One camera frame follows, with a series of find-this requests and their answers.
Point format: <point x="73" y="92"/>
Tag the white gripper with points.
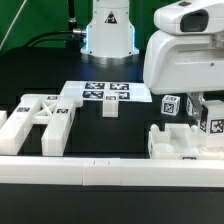
<point x="186" y="53"/>

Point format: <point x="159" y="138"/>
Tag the white chair seat part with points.
<point x="175" y="142"/>

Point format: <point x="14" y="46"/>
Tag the white tagged cube right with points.
<point x="189" y="107"/>

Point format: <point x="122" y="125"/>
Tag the white tagged cube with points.
<point x="170" y="105"/>
<point x="189" y="107"/>

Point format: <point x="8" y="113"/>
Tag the white tagged cube left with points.
<point x="170" y="105"/>

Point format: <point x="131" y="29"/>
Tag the white marker base sheet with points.
<point x="96" y="90"/>

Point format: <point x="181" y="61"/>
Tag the black vertical pole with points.
<point x="71" y="11"/>

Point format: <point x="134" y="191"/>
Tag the white front fence bar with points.
<point x="111" y="172"/>

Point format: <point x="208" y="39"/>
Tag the white fence bar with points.
<point x="111" y="172"/>
<point x="3" y="118"/>

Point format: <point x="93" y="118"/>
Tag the white left fence bar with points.
<point x="3" y="118"/>

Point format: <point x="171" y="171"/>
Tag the white chair back frame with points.
<point x="56" y="112"/>

